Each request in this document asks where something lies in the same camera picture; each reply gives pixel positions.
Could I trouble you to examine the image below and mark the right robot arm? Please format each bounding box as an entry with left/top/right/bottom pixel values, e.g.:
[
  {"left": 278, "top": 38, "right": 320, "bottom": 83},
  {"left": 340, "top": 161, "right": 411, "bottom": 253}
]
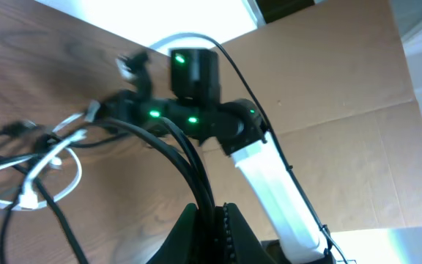
[{"left": 94, "top": 48, "right": 335, "bottom": 263}]

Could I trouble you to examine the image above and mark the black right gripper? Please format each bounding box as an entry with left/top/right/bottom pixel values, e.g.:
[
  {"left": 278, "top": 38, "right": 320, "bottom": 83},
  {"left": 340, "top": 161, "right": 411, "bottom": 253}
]
[{"left": 97, "top": 89, "right": 182, "bottom": 136}]

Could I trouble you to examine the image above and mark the cardboard panel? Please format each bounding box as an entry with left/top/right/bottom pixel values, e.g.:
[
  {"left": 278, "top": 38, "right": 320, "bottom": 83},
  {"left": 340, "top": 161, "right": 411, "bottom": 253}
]
[{"left": 220, "top": 0, "right": 422, "bottom": 232}]

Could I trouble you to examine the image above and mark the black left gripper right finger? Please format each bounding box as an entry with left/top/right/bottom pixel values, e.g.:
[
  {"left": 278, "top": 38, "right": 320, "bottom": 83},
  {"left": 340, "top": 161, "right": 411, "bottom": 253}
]
[{"left": 214, "top": 203, "right": 275, "bottom": 264}]

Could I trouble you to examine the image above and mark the black USB cable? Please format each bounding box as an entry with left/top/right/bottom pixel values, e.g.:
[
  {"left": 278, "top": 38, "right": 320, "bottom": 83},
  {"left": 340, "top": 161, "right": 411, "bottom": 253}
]
[{"left": 0, "top": 116, "right": 218, "bottom": 264}]

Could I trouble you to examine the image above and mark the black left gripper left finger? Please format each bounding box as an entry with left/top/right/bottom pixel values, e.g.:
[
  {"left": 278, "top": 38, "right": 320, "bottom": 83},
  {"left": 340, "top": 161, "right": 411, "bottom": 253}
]
[{"left": 147, "top": 203, "right": 204, "bottom": 264}]

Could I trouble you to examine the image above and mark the white USB cable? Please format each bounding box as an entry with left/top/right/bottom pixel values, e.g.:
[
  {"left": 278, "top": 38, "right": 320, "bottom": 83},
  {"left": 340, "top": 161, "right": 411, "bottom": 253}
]
[{"left": 0, "top": 99, "right": 102, "bottom": 212}]

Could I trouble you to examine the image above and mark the black right camera cable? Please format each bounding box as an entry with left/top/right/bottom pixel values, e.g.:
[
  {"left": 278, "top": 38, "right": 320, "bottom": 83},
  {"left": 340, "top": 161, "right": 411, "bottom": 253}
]
[{"left": 148, "top": 32, "right": 349, "bottom": 264}]

